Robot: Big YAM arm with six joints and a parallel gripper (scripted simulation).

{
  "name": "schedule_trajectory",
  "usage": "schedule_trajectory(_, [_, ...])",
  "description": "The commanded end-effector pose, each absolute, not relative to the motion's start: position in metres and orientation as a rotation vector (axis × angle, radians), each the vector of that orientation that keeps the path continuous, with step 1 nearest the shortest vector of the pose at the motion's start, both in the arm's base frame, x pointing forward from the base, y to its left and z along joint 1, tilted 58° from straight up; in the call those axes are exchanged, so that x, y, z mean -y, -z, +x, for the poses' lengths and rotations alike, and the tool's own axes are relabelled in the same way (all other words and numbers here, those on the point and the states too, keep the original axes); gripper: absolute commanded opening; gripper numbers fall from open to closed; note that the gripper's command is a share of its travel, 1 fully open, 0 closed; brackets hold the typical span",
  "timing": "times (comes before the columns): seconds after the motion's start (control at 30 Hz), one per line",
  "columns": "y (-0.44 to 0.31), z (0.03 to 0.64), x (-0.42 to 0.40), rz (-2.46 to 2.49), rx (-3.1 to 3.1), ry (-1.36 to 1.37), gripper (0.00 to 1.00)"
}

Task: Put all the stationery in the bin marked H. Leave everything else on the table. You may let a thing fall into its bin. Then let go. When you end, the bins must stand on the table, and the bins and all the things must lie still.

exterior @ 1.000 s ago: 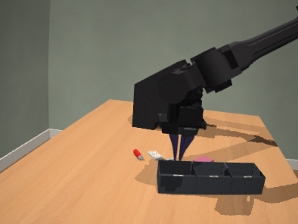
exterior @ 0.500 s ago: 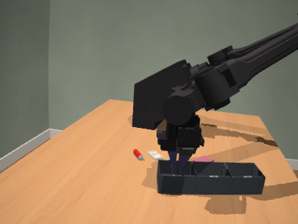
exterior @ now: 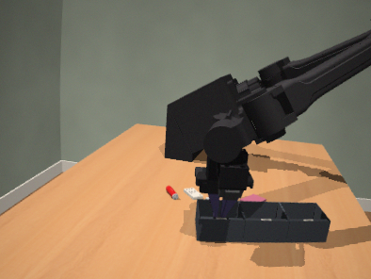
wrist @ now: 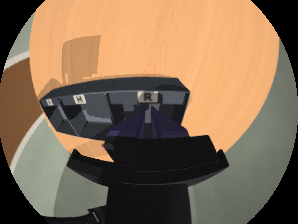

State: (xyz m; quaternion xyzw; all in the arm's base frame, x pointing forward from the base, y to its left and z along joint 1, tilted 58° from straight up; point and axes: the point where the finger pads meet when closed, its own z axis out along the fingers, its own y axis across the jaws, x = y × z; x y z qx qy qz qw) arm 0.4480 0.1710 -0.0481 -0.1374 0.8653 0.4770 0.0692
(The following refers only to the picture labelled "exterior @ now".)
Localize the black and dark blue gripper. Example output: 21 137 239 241
195 167 254 218

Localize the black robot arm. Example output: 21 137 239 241
203 30 371 201

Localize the white domino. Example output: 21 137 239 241
184 188 203 200

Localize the dark grey rack of bins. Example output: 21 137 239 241
195 199 331 243

